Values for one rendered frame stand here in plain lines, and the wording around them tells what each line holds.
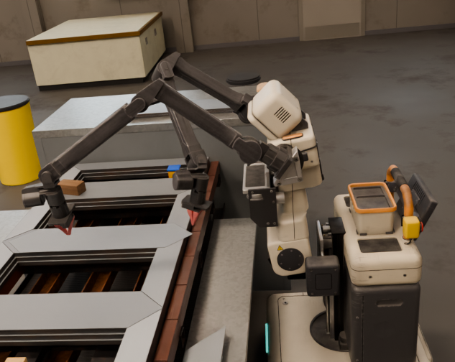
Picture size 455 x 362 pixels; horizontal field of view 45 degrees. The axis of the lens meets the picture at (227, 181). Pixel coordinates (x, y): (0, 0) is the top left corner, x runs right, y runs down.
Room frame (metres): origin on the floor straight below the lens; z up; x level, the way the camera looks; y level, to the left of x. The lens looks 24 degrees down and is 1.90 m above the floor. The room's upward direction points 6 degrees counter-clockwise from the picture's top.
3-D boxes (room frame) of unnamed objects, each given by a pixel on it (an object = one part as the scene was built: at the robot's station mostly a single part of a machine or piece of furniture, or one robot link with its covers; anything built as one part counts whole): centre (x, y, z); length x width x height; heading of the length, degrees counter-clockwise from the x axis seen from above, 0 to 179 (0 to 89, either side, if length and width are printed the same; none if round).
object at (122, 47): (8.94, 1.73, 0.37); 1.99 x 1.66 x 0.75; 175
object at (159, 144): (2.68, 0.34, 0.51); 1.30 x 0.04 x 1.01; 83
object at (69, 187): (2.33, 0.72, 0.89); 0.12 x 0.06 x 0.05; 65
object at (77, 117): (2.96, 0.30, 1.03); 1.30 x 0.60 x 0.04; 83
